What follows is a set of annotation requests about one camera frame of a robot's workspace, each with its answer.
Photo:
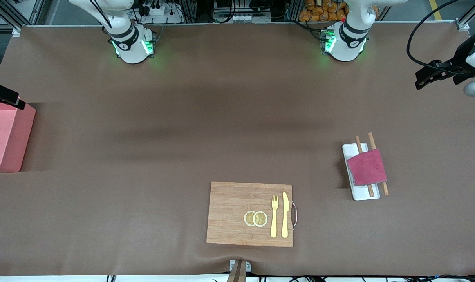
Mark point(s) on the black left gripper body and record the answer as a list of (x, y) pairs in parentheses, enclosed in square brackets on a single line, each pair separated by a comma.
[(460, 55)]

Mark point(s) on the red cloth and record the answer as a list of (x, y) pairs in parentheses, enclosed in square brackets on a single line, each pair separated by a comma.
[(367, 167)]

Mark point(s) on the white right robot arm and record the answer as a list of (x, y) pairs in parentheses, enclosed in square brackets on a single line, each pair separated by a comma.
[(131, 49)]

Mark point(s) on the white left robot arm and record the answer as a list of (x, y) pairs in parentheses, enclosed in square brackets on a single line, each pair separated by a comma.
[(345, 49)]

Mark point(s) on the pink plastic box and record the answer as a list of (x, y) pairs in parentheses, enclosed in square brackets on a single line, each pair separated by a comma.
[(6, 137)]

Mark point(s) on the wooden rod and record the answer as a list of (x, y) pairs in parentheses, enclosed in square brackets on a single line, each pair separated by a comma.
[(372, 141), (358, 144)]

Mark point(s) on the orange packaged goods pile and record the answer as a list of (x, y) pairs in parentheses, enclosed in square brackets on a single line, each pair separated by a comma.
[(323, 11)]

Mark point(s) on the white rack tray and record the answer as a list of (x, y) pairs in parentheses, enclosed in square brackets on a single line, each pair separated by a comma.
[(364, 192)]

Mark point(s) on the brown table mat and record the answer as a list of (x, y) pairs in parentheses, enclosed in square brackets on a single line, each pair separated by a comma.
[(143, 176)]

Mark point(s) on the white power strip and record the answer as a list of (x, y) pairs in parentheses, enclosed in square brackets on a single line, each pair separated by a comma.
[(159, 11)]

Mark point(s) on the yellow plastic knife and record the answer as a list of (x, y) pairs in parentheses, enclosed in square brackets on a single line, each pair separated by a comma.
[(285, 215)]

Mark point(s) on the yellow plastic fork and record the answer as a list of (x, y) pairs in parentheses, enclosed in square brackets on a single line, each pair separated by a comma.
[(274, 219)]

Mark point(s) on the lemon slice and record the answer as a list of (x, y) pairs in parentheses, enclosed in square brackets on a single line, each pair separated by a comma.
[(260, 219), (248, 218)]

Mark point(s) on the black electronics rack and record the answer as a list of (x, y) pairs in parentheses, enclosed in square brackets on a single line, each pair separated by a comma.
[(221, 6)]

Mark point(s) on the bamboo cutting board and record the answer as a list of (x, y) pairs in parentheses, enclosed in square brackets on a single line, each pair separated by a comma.
[(233, 213)]

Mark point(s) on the aluminium frame profile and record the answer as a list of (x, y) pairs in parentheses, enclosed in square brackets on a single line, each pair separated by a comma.
[(16, 31), (463, 25)]

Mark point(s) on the grey metal bracket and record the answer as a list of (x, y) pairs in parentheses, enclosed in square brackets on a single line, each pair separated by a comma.
[(232, 265)]

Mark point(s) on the brown camera post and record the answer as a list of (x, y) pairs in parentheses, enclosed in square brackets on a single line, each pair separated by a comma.
[(237, 274)]

